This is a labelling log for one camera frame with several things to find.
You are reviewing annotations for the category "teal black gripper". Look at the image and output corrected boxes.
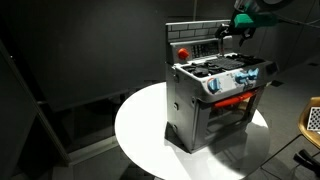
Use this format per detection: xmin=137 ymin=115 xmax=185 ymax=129
xmin=215 ymin=10 xmax=278 ymax=48

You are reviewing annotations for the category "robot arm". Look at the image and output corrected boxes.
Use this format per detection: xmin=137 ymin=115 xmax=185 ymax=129
xmin=215 ymin=0 xmax=318 ymax=46

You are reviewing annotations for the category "large orange left button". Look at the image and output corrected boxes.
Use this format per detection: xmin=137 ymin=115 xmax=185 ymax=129
xmin=178 ymin=48 xmax=189 ymax=59

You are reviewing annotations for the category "grey toy cooker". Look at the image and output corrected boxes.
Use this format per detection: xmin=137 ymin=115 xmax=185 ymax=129
xmin=166 ymin=20 xmax=278 ymax=153

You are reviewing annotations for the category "blue knob far left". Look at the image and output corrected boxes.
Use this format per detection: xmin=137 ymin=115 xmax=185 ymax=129
xmin=250 ymin=68 xmax=259 ymax=80

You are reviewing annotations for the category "blue knob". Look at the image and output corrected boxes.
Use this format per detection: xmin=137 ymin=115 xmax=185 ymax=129
xmin=250 ymin=68 xmax=259 ymax=80
xmin=207 ymin=78 xmax=221 ymax=93
xmin=246 ymin=73 xmax=254 ymax=82
xmin=235 ymin=72 xmax=248 ymax=84

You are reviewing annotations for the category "blue knob middle right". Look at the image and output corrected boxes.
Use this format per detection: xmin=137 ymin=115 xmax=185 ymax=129
xmin=235 ymin=72 xmax=248 ymax=84

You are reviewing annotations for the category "blue knob middle left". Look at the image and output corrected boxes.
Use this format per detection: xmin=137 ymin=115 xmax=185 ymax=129
xmin=246 ymin=73 xmax=254 ymax=82

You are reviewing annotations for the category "blue knob far right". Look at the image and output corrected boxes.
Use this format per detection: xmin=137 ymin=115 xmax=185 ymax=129
xmin=207 ymin=78 xmax=221 ymax=93

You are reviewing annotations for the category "wooden chair with checkerboard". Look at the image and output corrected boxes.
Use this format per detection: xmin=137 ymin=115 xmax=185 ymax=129
xmin=298 ymin=97 xmax=320 ymax=149

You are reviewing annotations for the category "round white table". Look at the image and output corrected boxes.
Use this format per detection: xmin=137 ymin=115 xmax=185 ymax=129
xmin=115 ymin=83 xmax=270 ymax=180

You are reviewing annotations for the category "orange oven door handle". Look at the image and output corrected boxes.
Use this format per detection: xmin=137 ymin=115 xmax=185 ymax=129
xmin=214 ymin=92 xmax=255 ymax=108

